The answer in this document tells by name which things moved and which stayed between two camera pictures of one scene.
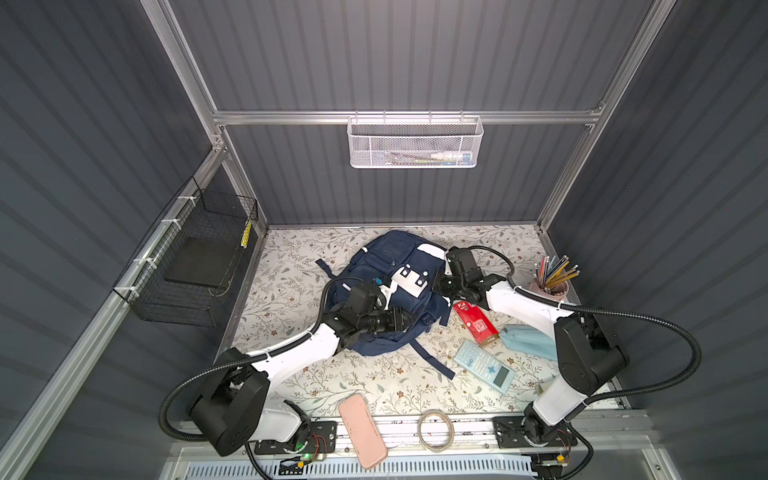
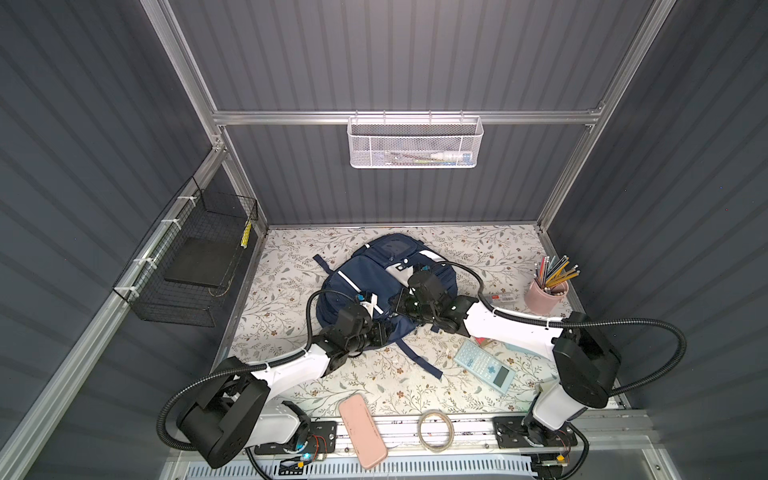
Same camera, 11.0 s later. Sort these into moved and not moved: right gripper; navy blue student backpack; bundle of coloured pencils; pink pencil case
Moved: right gripper
Not moved: pink pencil case; navy blue student backpack; bundle of coloured pencils
